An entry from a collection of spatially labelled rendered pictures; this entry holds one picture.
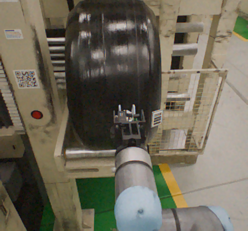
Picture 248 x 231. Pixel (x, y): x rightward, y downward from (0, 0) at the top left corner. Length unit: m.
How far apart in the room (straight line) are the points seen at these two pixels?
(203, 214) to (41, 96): 0.66
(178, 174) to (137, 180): 1.69
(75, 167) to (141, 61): 0.55
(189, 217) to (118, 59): 0.42
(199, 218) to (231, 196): 1.60
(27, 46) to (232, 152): 1.99
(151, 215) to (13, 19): 0.66
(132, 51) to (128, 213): 0.44
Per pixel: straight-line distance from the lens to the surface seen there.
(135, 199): 0.41
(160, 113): 0.75
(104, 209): 1.91
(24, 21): 0.82
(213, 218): 0.53
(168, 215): 0.52
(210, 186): 2.11
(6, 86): 0.96
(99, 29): 0.73
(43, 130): 1.05
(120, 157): 0.48
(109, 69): 0.68
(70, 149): 1.02
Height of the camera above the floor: 1.66
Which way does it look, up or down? 38 degrees down
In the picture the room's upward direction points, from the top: straight up
